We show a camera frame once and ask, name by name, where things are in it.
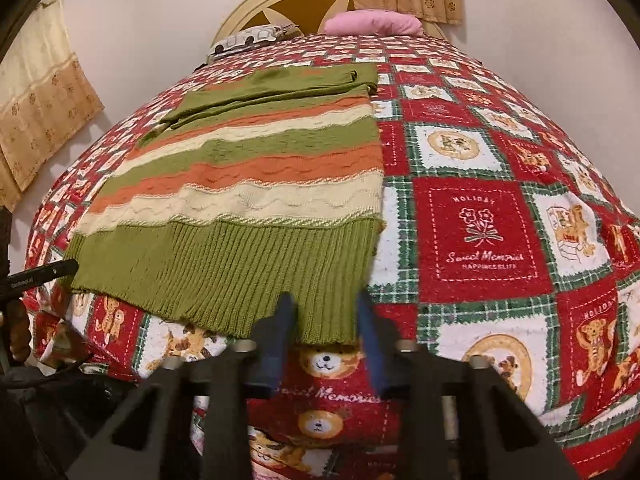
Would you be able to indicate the pink pillow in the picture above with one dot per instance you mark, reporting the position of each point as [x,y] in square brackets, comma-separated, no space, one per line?
[370,24]

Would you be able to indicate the white grey patterned pillow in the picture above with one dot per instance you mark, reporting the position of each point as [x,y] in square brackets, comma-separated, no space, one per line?
[245,40]

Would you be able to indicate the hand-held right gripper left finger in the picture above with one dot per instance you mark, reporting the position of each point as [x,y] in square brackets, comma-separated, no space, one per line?
[272,355]

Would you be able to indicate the person's left hand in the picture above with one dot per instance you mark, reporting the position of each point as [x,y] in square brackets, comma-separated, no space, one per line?
[20,330]

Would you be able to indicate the wide beige floral curtain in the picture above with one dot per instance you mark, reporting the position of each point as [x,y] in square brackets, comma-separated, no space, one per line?
[45,105]

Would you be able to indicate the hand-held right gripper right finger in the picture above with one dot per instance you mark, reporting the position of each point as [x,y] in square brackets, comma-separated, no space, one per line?
[372,350]

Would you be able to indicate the green orange striped knit sweater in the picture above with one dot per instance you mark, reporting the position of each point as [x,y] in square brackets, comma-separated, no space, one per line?
[240,185]

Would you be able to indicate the dark object beside bed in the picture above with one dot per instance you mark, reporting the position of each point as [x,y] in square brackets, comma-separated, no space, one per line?
[200,66]

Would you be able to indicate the red teddy bear print bedspread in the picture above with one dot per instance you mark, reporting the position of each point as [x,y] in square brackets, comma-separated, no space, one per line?
[480,230]

